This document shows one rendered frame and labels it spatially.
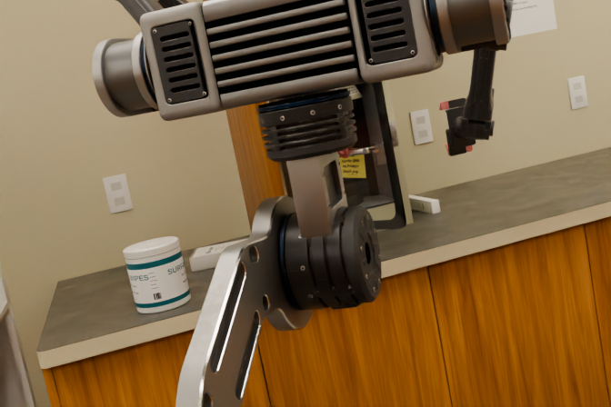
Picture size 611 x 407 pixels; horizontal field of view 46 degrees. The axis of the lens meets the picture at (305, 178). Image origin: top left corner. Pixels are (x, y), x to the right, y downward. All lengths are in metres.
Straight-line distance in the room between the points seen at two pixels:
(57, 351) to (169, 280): 0.28
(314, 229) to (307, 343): 0.78
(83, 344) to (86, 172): 0.80
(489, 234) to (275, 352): 0.60
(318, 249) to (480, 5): 0.38
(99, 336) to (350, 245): 0.81
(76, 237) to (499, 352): 1.29
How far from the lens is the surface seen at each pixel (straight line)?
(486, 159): 2.66
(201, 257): 2.01
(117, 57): 1.10
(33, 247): 2.36
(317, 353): 1.78
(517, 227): 1.89
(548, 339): 2.04
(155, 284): 1.69
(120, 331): 1.66
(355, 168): 1.83
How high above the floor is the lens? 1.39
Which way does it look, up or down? 8 degrees down
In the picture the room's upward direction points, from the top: 11 degrees counter-clockwise
